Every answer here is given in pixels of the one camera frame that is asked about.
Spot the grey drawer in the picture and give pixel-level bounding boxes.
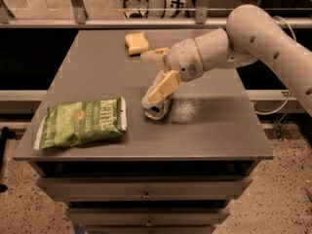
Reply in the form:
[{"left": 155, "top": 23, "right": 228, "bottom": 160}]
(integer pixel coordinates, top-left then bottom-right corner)
[
  {"left": 37, "top": 176, "right": 252, "bottom": 202},
  {"left": 66, "top": 209, "right": 229, "bottom": 227}
]

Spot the upper grey drawer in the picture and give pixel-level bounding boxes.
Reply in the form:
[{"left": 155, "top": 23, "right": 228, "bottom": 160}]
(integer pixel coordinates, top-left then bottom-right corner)
[{"left": 37, "top": 176, "right": 252, "bottom": 202}]

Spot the lower grey drawer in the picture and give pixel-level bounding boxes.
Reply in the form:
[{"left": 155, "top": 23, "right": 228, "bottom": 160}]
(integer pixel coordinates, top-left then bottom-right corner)
[{"left": 66, "top": 209, "right": 229, "bottom": 227}]

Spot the green 7up soda can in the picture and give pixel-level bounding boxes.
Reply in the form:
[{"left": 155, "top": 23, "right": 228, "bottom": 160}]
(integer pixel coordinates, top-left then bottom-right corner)
[{"left": 144, "top": 96, "right": 173, "bottom": 120}]

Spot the yellow sponge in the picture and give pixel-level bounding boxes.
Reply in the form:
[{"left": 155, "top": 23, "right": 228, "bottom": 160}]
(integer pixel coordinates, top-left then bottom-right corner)
[{"left": 125, "top": 33, "right": 149, "bottom": 56}]

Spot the white cable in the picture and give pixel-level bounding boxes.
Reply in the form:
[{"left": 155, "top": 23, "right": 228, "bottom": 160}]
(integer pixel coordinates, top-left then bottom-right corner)
[{"left": 254, "top": 16, "right": 298, "bottom": 116}]

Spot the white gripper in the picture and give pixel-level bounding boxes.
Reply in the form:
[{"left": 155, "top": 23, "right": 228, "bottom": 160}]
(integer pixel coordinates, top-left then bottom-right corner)
[{"left": 140, "top": 39, "right": 204, "bottom": 108}]

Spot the green kettle chips bag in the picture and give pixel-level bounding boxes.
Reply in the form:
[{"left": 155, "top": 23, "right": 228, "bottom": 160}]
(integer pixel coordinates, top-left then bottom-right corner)
[{"left": 33, "top": 97, "right": 127, "bottom": 150}]

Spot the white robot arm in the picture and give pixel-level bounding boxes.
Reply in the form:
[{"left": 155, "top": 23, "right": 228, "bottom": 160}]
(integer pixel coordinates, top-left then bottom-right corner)
[{"left": 140, "top": 5, "right": 312, "bottom": 115}]

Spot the metal glass railing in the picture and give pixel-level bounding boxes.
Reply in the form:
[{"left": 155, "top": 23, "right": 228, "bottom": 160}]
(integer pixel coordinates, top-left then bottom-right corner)
[{"left": 1, "top": 0, "right": 311, "bottom": 29}]

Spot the grey drawer cabinet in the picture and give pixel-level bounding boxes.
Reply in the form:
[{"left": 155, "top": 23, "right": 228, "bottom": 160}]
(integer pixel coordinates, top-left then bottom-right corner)
[{"left": 14, "top": 30, "right": 273, "bottom": 234}]

